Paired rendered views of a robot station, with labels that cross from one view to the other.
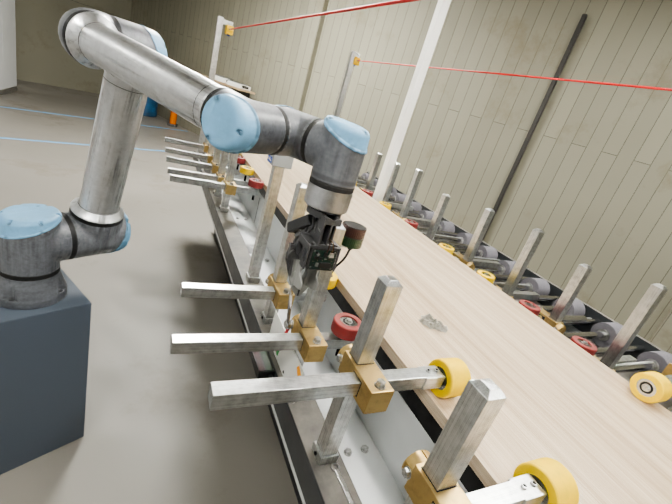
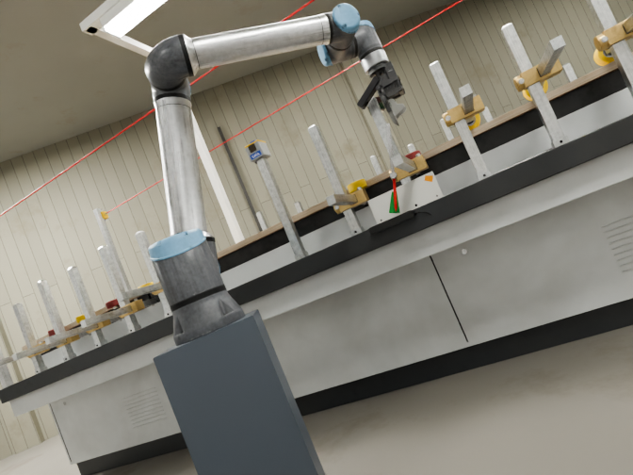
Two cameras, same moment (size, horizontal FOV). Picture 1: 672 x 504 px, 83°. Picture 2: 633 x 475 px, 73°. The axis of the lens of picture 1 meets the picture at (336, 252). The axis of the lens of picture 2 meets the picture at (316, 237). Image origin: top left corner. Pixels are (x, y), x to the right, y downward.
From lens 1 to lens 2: 1.51 m
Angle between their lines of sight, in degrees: 45
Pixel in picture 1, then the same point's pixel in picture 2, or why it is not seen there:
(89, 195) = (193, 213)
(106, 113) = (182, 129)
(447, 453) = (521, 54)
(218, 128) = (348, 17)
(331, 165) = (374, 38)
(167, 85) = (296, 24)
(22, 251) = (207, 256)
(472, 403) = (510, 31)
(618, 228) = not seen: hidden behind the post
